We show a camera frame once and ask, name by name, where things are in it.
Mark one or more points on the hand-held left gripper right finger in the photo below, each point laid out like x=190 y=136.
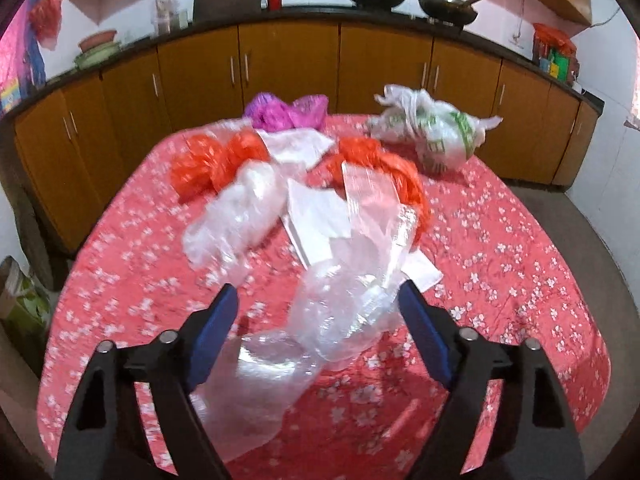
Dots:
x=425 y=335

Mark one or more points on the pink basin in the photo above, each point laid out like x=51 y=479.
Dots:
x=97 y=40

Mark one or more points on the yellow detergent bottle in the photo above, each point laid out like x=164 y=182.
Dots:
x=11 y=96

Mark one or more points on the white wall socket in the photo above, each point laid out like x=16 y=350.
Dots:
x=517 y=41

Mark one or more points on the red floral tablecloth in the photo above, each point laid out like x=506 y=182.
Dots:
x=500 y=260

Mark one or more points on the white bucket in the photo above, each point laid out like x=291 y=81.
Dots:
x=22 y=300

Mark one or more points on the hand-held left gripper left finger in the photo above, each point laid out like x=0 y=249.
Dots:
x=212 y=340

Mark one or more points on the white plastic sheet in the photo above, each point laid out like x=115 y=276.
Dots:
x=295 y=147

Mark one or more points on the hanging red plastic bag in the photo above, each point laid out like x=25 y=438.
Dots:
x=45 y=17

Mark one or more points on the wooden base cabinets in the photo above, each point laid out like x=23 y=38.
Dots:
x=200 y=80

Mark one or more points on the pink curtain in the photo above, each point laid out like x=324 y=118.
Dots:
x=20 y=45

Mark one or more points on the floral window curtain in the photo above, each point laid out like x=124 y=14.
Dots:
x=632 y=121

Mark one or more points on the white green printed plastic bag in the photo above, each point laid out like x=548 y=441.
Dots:
x=440 y=135

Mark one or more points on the group of items counter right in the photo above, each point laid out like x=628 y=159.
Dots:
x=552 y=40

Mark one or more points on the black wok with lid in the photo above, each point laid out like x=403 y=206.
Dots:
x=447 y=10

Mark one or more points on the clear bag with jars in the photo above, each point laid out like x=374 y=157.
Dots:
x=169 y=15

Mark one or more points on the black kitchen countertop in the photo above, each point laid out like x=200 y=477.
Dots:
x=310 y=14

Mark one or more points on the green basin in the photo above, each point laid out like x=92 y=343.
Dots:
x=97 y=57

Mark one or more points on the purple plastic bag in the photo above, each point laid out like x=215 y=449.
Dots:
x=280 y=112

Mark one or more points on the clear plastic bag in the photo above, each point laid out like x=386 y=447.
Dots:
x=360 y=260

